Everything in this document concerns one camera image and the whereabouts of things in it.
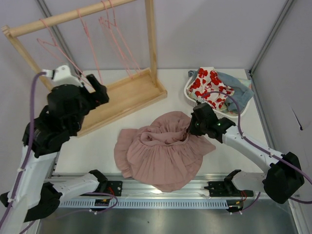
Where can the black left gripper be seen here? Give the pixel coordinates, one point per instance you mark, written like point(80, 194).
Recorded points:
point(92, 95)

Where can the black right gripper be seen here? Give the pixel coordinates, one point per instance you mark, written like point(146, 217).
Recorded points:
point(195, 125)

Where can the pink pleated skirt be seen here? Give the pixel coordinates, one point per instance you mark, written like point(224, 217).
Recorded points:
point(162, 154)

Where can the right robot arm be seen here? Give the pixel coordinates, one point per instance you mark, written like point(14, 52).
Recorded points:
point(281, 174)

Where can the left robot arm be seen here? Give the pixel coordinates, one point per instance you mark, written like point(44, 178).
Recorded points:
point(32, 197)

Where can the white laundry basket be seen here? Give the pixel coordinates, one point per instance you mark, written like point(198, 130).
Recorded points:
point(242, 97)

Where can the wooden clothes rack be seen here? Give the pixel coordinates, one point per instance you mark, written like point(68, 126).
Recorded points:
point(127, 95)

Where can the red floral white garment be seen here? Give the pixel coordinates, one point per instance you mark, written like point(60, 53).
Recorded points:
point(206, 86)

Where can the blue denim garment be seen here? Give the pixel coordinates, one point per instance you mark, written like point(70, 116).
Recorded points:
point(231, 97)

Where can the pink wire hanger leftmost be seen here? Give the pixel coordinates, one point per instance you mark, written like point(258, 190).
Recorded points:
point(55, 44)

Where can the white slotted cable duct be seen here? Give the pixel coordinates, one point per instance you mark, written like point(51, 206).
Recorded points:
point(126, 203)

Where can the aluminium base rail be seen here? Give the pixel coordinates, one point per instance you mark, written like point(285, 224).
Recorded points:
point(136, 186)

